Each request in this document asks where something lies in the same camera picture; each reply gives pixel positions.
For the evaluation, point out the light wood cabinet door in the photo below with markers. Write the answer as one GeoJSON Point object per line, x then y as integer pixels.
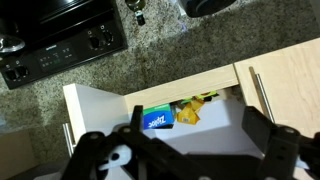
{"type": "Point", "coordinates": [293, 83]}
{"type": "Point", "coordinates": [96, 110]}

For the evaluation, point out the green and orange packet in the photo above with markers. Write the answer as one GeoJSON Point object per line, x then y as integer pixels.
{"type": "Point", "coordinates": [201, 96]}

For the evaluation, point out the black frying pan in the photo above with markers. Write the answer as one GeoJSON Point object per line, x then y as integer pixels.
{"type": "Point", "coordinates": [10, 43]}

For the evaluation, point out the light wood cabinet frame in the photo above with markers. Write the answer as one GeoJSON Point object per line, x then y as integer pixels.
{"type": "Point", "coordinates": [180, 88]}

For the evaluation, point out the black coffee maker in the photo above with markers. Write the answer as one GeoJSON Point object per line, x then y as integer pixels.
{"type": "Point", "coordinates": [206, 7]}

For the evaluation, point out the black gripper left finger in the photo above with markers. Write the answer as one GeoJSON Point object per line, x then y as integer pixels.
{"type": "Point", "coordinates": [140, 156]}

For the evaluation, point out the open white drawer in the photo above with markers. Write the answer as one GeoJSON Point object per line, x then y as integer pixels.
{"type": "Point", "coordinates": [213, 130]}

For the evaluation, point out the yellow food packet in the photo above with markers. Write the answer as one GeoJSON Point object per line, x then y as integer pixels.
{"type": "Point", "coordinates": [187, 115]}

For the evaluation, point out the dark glass bottle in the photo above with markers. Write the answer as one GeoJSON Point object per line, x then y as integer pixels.
{"type": "Point", "coordinates": [137, 10]}

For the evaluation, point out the blue Ziploc box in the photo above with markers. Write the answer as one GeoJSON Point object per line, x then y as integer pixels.
{"type": "Point", "coordinates": [158, 118]}

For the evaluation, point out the black electric stove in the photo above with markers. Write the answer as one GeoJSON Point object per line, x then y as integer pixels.
{"type": "Point", "coordinates": [56, 40]}

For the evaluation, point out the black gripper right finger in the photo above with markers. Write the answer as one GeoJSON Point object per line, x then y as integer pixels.
{"type": "Point", "coordinates": [286, 150]}

